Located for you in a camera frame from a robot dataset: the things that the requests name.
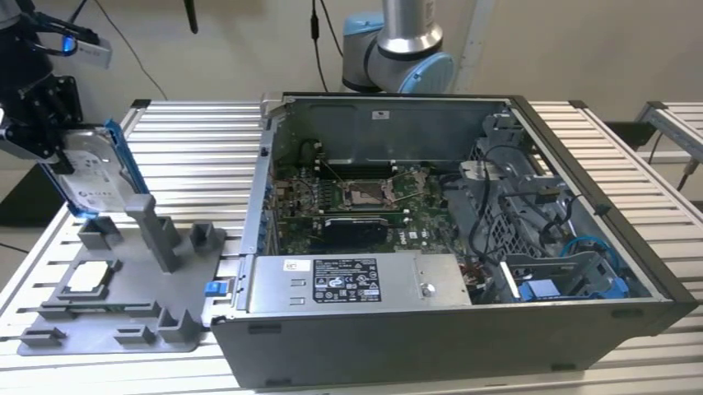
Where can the hard disk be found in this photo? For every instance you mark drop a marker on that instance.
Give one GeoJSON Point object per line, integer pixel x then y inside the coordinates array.
{"type": "Point", "coordinates": [96, 181]}

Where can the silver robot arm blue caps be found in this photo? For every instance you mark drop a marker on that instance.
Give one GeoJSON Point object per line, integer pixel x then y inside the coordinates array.
{"type": "Point", "coordinates": [405, 41]}

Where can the disk bay with blue rails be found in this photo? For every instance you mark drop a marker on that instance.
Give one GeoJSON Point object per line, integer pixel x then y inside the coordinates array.
{"type": "Point", "coordinates": [548, 288]}

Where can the black stand with base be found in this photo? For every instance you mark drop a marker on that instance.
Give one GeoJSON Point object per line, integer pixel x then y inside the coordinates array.
{"type": "Point", "coordinates": [26, 205]}

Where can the black hanging rod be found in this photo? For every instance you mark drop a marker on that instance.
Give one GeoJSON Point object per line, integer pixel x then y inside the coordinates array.
{"type": "Point", "coordinates": [190, 16]}

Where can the silver CPU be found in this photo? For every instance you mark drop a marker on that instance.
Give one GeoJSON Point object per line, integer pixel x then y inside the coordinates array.
{"type": "Point", "coordinates": [88, 276]}

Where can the grey parts rack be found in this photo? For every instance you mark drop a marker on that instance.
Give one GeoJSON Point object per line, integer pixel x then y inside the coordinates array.
{"type": "Point", "coordinates": [137, 292]}

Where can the blue case latch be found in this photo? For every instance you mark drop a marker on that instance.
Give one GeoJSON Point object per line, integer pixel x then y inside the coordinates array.
{"type": "Point", "coordinates": [213, 288]}

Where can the thin locking lever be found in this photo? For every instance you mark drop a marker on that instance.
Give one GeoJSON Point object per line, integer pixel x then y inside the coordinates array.
{"type": "Point", "coordinates": [334, 170]}

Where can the black RAM slots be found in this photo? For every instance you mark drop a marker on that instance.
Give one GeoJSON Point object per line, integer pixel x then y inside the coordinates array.
{"type": "Point", "coordinates": [356, 166]}

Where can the CPU socket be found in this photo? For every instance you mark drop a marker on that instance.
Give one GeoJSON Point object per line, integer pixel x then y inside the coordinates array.
{"type": "Point", "coordinates": [364, 193]}

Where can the black graphics card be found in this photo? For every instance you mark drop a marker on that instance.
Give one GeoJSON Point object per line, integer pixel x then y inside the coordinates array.
{"type": "Point", "coordinates": [350, 234]}

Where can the green motherboard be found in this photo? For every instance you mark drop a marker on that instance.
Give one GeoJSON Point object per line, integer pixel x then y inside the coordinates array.
{"type": "Point", "coordinates": [428, 234]}

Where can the silver power supply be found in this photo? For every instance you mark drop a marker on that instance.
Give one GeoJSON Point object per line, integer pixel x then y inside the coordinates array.
{"type": "Point", "coordinates": [394, 284]}

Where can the open dark PC case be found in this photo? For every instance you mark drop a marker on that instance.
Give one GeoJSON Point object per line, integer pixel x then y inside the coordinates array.
{"type": "Point", "coordinates": [384, 349]}

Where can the grey metal drive cage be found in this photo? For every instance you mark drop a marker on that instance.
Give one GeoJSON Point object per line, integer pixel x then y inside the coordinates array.
{"type": "Point", "coordinates": [493, 230]}

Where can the black box under table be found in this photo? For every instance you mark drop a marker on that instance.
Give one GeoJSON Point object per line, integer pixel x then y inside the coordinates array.
{"type": "Point", "coordinates": [631, 133]}

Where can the slatted metal side table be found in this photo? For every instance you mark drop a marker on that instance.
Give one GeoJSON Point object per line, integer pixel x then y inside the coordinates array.
{"type": "Point", "coordinates": [680, 119]}

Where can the small white camera blue light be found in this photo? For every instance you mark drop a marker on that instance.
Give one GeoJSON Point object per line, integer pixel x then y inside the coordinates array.
{"type": "Point", "coordinates": [93, 51]}

